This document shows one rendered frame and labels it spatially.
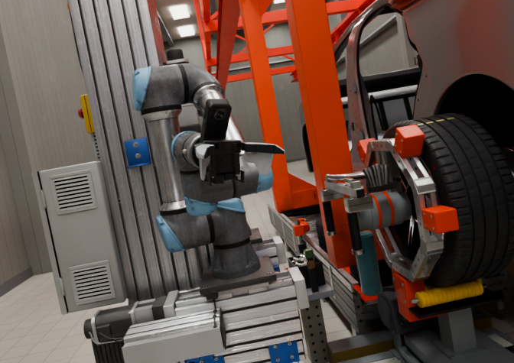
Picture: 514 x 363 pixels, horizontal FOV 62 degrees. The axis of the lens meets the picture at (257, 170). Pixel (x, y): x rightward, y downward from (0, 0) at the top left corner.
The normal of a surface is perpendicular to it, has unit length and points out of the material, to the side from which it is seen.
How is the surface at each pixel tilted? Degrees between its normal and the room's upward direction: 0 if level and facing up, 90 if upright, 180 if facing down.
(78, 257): 90
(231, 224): 90
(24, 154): 90
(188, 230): 92
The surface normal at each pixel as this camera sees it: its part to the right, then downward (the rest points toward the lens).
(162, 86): 0.37, 0.04
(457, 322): 0.10, 0.04
